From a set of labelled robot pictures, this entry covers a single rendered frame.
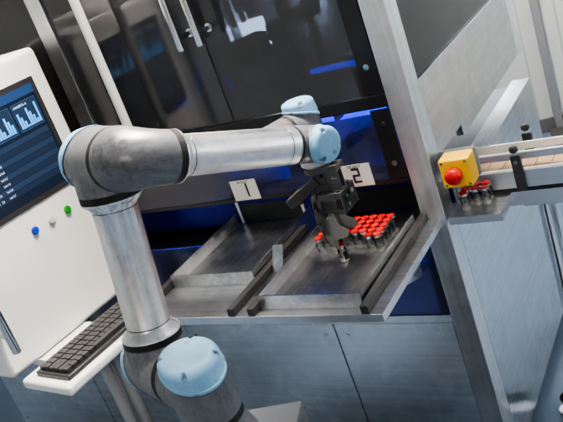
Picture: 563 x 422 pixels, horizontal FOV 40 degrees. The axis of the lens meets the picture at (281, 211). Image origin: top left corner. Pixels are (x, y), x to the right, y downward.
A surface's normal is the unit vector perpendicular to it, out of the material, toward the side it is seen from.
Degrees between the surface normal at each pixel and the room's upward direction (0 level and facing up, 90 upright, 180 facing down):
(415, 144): 90
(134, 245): 90
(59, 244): 90
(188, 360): 8
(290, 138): 67
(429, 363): 90
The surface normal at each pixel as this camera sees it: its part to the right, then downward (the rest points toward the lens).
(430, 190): -0.44, 0.47
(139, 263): 0.61, 0.09
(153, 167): 0.32, 0.36
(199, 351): -0.24, -0.86
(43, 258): 0.79, -0.04
